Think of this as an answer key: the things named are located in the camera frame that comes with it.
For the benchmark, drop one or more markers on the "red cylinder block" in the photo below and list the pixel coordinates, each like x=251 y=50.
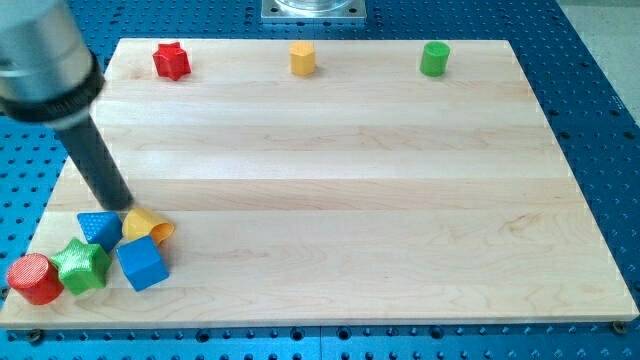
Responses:
x=35 y=278

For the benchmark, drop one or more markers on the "red star block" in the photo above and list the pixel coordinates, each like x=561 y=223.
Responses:
x=171 y=61

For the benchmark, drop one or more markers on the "left board clamp screw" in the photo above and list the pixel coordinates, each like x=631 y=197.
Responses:
x=34 y=336

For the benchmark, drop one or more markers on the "yellow heart block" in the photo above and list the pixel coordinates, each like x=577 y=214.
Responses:
x=140 y=222

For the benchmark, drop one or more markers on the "wooden board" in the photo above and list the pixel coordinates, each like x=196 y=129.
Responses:
x=366 y=193

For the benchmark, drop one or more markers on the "blue triangle block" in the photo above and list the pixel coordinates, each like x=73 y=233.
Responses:
x=101 y=228

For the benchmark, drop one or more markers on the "green cylinder block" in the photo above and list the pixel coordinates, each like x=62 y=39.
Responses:
x=434 y=58

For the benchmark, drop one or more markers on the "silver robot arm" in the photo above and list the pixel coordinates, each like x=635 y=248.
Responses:
x=50 y=76

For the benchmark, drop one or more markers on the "yellow hexagon block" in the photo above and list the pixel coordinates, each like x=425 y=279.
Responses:
x=302 y=58

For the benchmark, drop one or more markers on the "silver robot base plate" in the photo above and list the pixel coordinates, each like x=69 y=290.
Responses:
x=313 y=11

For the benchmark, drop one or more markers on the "board clamp screw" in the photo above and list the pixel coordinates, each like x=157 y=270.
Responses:
x=618 y=327
x=34 y=336

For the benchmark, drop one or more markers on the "blue cube block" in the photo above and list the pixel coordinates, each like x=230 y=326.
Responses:
x=142 y=263

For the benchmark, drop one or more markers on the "green star block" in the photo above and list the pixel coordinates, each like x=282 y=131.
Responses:
x=82 y=266

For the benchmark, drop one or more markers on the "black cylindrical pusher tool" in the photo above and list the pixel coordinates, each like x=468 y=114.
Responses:
x=89 y=153

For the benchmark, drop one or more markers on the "right board clamp screw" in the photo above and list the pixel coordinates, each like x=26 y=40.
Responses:
x=618 y=327

